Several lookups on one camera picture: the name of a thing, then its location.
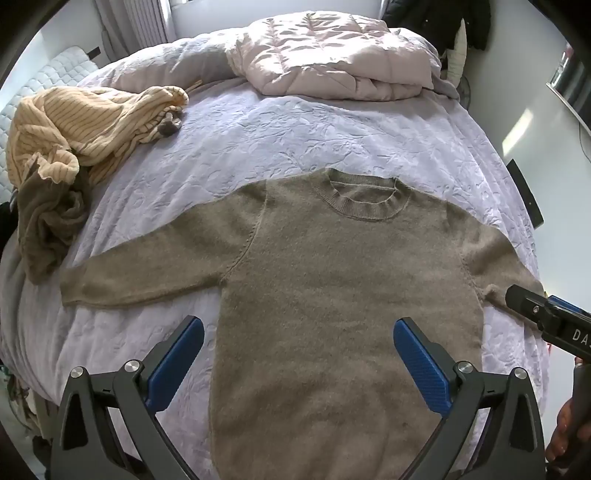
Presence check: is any dark hanging coat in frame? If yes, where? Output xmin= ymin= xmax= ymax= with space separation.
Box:
xmin=381 ymin=0 xmax=491 ymax=55

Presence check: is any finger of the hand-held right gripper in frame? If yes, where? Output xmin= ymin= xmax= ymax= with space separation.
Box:
xmin=547 ymin=296 xmax=580 ymax=318
xmin=505 ymin=285 xmax=551 ymax=330

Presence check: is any grey curtain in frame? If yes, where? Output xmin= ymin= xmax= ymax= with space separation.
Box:
xmin=95 ymin=0 xmax=178 ymax=58

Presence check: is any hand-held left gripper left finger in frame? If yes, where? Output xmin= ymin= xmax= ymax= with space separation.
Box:
xmin=48 ymin=315 xmax=206 ymax=480

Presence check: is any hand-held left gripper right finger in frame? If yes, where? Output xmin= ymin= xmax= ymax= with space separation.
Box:
xmin=392 ymin=317 xmax=546 ymax=480

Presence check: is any lavender quilted bed cover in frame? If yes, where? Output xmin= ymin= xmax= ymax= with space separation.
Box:
xmin=0 ymin=28 xmax=552 ymax=480

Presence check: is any yellow striped garment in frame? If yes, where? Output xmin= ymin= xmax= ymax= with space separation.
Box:
xmin=7 ymin=85 xmax=190 ymax=189

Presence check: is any small grey sock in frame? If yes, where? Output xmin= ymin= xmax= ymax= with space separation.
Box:
xmin=157 ymin=111 xmax=184 ymax=138

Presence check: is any black flat panel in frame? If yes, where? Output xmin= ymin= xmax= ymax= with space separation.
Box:
xmin=505 ymin=159 xmax=546 ymax=229

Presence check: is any olive brown knit sweater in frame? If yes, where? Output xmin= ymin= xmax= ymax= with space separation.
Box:
xmin=60 ymin=168 xmax=546 ymax=480

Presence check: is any dark olive crumpled cloth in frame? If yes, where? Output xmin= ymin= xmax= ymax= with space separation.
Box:
xmin=16 ymin=159 xmax=92 ymax=284

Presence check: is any person's right hand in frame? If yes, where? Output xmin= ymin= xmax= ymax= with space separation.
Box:
xmin=545 ymin=398 xmax=591 ymax=468

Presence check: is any pink puffer jacket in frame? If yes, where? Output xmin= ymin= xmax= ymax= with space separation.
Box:
xmin=225 ymin=13 xmax=435 ymax=101

